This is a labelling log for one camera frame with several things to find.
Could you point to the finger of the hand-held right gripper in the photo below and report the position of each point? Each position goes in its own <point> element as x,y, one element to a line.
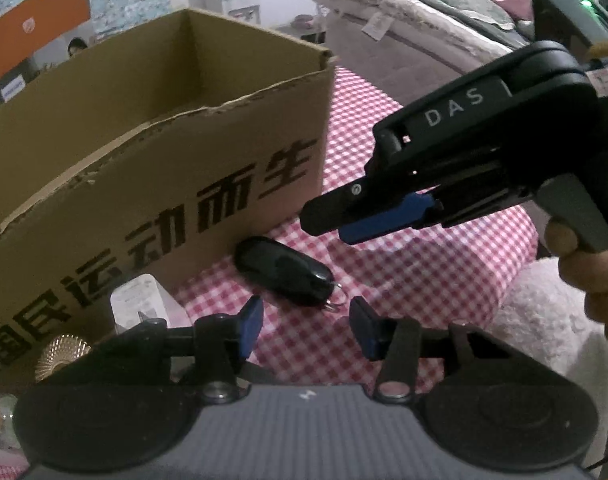
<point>334,207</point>
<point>384,220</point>

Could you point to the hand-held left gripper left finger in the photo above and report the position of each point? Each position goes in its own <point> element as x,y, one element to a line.
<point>249,320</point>

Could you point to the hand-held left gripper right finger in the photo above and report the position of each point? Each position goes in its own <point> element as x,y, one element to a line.
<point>364,330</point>

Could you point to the black key fob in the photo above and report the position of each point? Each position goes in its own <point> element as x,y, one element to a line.
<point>279,265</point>

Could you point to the small white bottle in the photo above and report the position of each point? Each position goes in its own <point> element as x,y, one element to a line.
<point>143,300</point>

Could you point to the brown cardboard box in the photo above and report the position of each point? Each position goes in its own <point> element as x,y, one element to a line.
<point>133,175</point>

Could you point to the person's right hand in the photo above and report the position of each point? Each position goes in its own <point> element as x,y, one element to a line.
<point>594,275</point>

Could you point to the pink checkered tablecloth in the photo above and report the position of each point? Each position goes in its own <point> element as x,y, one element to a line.
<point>409,285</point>

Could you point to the white fleece blanket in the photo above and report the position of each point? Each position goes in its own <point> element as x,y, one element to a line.
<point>384,5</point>

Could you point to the gold-lidded cosmetic jar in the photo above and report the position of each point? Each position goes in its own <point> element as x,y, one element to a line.
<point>63,355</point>

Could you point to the white water dispenser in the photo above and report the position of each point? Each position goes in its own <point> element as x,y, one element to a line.
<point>233,7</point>

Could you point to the orange appliance carton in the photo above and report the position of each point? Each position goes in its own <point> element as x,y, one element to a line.
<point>28,30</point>

